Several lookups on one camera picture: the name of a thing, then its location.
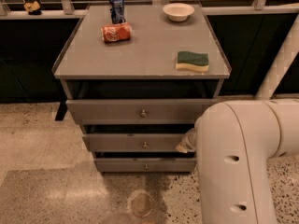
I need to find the grey drawer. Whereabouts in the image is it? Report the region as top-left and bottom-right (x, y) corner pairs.
(66, 99), (217, 125)
(94, 158), (196, 173)
(82, 133), (183, 152)

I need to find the white diagonal pipe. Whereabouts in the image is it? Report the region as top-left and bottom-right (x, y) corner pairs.
(255, 15), (299, 100)

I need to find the grey drawer cabinet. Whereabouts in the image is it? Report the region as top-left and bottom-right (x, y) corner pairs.
(54, 5), (231, 159)

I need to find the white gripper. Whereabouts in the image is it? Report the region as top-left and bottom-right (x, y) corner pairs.
(176, 128), (196, 154)

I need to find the grey bottom drawer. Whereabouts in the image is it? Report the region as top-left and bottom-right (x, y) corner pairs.
(94, 158), (196, 173)

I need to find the white bowl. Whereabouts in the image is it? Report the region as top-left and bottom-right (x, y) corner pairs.
(163, 3), (194, 22)

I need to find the metal railing ledge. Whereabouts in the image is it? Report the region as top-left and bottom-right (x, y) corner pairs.
(0, 0), (299, 21)

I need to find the green yellow sponge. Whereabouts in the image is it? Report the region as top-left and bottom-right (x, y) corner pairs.
(176, 51), (209, 73)

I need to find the blue soda can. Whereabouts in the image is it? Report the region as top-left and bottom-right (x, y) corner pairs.
(109, 0), (125, 24)

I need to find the small yellow black object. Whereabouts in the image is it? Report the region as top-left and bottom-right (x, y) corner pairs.
(23, 1), (41, 15)

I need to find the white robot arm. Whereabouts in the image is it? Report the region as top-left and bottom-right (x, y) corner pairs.
(176, 99), (299, 224)

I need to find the grey top drawer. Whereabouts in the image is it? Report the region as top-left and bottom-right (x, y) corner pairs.
(66, 99), (217, 125)

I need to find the orange soda can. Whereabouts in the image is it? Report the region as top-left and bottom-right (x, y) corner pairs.
(101, 22), (132, 43)

